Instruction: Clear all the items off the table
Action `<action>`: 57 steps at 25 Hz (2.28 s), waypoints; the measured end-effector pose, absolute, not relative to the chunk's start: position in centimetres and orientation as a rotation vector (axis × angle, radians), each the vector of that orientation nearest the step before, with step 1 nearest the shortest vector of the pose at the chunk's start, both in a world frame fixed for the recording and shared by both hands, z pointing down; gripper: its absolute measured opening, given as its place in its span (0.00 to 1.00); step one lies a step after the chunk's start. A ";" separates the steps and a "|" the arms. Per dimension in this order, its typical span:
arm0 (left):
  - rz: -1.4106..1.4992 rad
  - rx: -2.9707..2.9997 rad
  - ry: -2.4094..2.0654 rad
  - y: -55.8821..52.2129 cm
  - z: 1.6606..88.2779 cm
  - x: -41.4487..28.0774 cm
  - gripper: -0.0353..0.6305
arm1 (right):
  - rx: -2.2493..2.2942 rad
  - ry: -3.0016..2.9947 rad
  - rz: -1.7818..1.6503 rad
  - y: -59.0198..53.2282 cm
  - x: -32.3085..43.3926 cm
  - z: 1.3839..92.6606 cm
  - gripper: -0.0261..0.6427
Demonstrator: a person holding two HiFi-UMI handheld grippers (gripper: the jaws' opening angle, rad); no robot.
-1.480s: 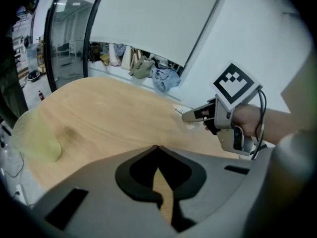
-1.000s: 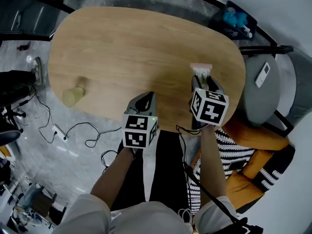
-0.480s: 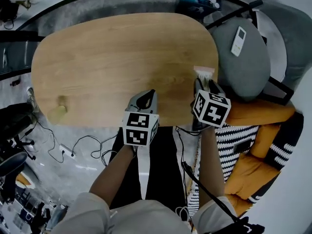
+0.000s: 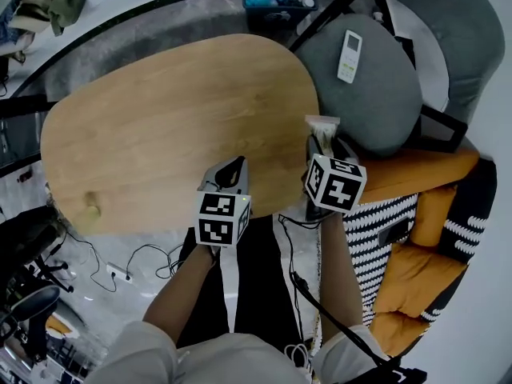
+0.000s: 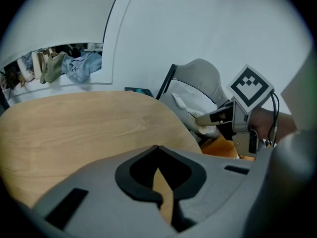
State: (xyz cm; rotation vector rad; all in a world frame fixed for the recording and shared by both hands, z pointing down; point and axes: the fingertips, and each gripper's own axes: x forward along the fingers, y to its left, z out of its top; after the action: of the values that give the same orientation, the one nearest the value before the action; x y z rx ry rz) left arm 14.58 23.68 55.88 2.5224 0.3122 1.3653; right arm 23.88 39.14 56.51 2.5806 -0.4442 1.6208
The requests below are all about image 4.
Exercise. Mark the beige tote bag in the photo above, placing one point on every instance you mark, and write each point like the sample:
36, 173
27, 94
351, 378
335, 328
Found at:
30, 12

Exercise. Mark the person's right forearm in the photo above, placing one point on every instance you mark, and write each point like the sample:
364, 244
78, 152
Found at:
336, 262

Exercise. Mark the white orange egg cushion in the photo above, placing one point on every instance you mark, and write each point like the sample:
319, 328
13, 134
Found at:
60, 326

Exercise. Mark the grey swivel office chair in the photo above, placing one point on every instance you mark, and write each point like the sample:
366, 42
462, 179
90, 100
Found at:
36, 302

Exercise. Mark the translucent green cup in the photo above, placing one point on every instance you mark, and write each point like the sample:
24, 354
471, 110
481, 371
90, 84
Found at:
90, 210

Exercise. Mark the white power strip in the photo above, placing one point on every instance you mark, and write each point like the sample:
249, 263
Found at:
118, 272

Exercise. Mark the person's left forearm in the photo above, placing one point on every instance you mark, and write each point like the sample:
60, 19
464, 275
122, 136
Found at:
180, 286

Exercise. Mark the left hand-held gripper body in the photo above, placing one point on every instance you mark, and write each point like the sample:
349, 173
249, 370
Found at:
216, 214

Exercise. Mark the dark blue storage bin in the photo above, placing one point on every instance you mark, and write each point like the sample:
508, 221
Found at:
280, 14

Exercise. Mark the clear bag of cotton swabs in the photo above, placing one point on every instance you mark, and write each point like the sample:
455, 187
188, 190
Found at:
322, 128

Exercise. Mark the orange sofa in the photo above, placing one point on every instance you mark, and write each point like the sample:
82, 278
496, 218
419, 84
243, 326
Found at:
416, 278

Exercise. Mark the black electronics box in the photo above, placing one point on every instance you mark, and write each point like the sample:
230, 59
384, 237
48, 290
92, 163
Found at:
404, 374

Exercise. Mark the dark smartphone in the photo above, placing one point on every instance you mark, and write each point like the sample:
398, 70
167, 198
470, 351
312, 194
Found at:
394, 231

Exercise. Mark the oval wooden table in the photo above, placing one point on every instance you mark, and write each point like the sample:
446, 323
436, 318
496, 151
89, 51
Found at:
180, 126

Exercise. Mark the black white patterned cushion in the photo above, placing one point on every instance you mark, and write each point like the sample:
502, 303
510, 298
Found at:
472, 198

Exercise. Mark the grey round cushion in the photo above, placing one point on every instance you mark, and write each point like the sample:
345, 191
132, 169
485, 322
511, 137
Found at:
360, 102

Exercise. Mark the person's black trousers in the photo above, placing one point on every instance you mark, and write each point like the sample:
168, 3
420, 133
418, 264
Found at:
260, 274

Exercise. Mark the black glass-door fridge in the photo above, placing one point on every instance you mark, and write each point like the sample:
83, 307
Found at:
20, 134

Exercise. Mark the black white striped blanket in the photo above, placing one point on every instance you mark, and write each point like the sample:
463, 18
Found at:
368, 262

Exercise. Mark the grey shell armchair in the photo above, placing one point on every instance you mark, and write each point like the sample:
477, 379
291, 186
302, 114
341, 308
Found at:
460, 22

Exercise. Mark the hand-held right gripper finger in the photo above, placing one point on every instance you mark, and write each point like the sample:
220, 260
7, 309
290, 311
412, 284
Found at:
346, 154
313, 146

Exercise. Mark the white remote control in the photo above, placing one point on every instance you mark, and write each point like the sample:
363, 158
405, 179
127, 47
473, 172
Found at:
350, 56

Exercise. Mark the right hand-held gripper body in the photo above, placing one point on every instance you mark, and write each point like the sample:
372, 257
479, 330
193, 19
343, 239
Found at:
336, 190

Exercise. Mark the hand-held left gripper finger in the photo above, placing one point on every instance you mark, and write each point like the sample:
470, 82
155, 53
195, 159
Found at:
208, 179
245, 182

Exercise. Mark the person's light grey shirt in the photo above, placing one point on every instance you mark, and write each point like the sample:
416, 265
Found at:
240, 358

